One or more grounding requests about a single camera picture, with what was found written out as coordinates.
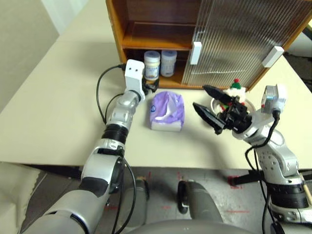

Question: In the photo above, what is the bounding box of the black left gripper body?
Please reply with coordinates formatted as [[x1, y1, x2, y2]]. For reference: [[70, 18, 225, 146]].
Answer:
[[142, 81, 159, 96]]

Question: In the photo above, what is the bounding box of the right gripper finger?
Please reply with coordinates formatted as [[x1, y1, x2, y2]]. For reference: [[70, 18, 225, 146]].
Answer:
[[192, 102, 227, 135], [203, 84, 235, 105]]

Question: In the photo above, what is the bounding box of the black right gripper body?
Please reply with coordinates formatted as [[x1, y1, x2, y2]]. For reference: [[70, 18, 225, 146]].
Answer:
[[217, 96, 254, 134]]

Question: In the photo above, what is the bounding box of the white jar with blue label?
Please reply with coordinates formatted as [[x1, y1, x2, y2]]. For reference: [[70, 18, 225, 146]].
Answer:
[[160, 50, 177, 77], [143, 51, 161, 81]]

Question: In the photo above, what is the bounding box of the ribbed glass door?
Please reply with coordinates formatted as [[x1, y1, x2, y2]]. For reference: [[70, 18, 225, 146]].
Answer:
[[195, 0, 308, 89], [181, 0, 288, 88]]

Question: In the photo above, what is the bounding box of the wooden cabinet with shelf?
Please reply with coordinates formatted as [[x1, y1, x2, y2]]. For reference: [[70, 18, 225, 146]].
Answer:
[[105, 0, 312, 93]]

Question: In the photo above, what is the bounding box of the white plush snowman toy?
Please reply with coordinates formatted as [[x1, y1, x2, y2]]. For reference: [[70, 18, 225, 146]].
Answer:
[[220, 78, 247, 115]]

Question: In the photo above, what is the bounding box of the purple tissue pack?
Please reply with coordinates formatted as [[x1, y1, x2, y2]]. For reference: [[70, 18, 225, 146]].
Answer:
[[147, 91, 186, 133]]

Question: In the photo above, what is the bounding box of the black table leg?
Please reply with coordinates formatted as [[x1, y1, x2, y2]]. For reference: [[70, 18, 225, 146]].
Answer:
[[23, 164, 84, 181], [229, 170, 267, 188]]

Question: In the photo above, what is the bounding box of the grey right robot leg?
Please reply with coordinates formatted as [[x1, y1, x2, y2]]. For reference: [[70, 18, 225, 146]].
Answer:
[[177, 179, 224, 224]]

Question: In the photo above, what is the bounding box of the grey robot leg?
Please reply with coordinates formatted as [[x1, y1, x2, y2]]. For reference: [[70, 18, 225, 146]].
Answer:
[[118, 178, 150, 228], [177, 179, 224, 224]]

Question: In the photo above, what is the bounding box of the grey left robot leg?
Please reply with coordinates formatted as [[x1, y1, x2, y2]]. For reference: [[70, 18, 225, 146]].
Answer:
[[118, 178, 150, 228]]

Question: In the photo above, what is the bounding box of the grey robot torso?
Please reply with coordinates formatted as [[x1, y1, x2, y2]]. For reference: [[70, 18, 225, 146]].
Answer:
[[126, 218, 254, 234]]

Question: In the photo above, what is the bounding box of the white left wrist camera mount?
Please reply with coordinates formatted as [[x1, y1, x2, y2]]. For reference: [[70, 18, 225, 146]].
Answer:
[[124, 58, 146, 99]]

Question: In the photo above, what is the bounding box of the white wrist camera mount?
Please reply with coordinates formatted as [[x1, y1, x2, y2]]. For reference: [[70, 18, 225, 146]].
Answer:
[[233, 83, 289, 141], [124, 58, 146, 99]]

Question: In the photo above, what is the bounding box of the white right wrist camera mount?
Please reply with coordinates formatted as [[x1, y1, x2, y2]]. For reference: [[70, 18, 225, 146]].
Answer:
[[233, 83, 289, 141]]

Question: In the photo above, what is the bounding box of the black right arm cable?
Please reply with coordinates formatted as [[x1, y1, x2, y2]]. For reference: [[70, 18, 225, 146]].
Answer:
[[244, 108, 285, 234]]

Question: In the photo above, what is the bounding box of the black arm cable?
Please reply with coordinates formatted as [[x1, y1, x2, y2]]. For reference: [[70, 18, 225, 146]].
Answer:
[[96, 63, 137, 234], [244, 108, 285, 234]]

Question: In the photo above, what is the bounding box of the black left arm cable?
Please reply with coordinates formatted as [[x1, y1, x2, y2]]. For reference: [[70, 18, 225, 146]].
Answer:
[[96, 63, 137, 234]]

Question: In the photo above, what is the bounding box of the white slanted door handle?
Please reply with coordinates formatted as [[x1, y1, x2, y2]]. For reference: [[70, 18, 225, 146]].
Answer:
[[263, 46, 285, 68]]

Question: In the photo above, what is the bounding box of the ribbed glass door, slanted handle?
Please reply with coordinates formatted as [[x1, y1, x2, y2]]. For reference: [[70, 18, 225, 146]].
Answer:
[[195, 0, 308, 89]]

